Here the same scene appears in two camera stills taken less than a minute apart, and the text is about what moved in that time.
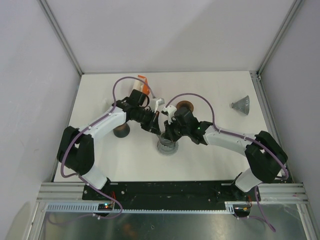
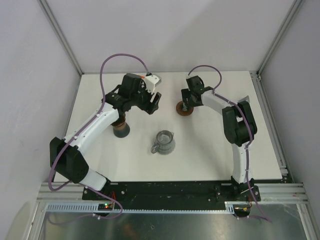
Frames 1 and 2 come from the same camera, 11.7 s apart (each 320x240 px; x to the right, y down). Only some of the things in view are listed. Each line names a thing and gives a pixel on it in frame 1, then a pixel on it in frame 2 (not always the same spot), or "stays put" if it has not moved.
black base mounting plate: x=206 y=191 stays put
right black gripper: x=169 y=133 → x=186 y=94
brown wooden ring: x=185 y=104 stays put
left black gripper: x=152 y=125 → x=148 y=107
